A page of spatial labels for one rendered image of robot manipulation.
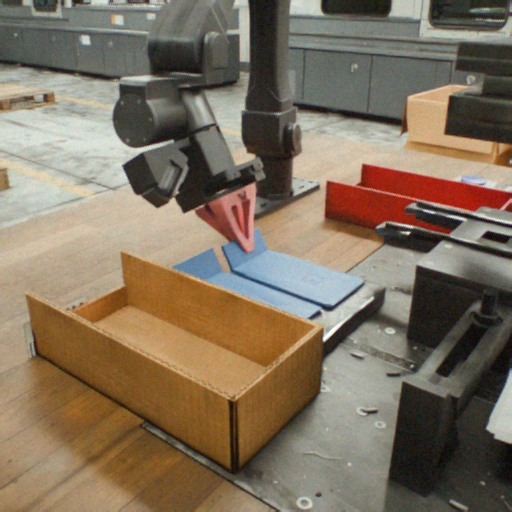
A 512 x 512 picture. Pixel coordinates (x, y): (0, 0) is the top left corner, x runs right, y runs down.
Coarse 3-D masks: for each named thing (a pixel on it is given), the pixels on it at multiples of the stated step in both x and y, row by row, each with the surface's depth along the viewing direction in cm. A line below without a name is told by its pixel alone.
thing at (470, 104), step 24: (480, 48) 50; (504, 48) 49; (480, 72) 50; (504, 72) 49; (456, 96) 49; (480, 96) 48; (504, 96) 48; (456, 120) 50; (480, 120) 48; (504, 120) 47
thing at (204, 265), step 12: (204, 252) 65; (180, 264) 62; (192, 264) 64; (204, 264) 65; (216, 264) 66; (204, 276) 64; (216, 276) 65; (228, 276) 65; (240, 276) 65; (228, 288) 63; (240, 288) 63; (252, 288) 63; (264, 288) 63; (276, 300) 60; (288, 300) 60; (300, 300) 60; (300, 312) 58; (312, 312) 58
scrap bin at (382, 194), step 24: (384, 168) 92; (336, 192) 85; (360, 192) 83; (384, 192) 80; (408, 192) 91; (432, 192) 88; (456, 192) 86; (480, 192) 84; (504, 192) 81; (336, 216) 87; (360, 216) 84; (384, 216) 82; (408, 216) 79
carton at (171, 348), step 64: (128, 256) 60; (64, 320) 49; (128, 320) 60; (192, 320) 57; (256, 320) 51; (128, 384) 46; (192, 384) 41; (256, 384) 41; (320, 384) 50; (192, 448) 44; (256, 448) 43
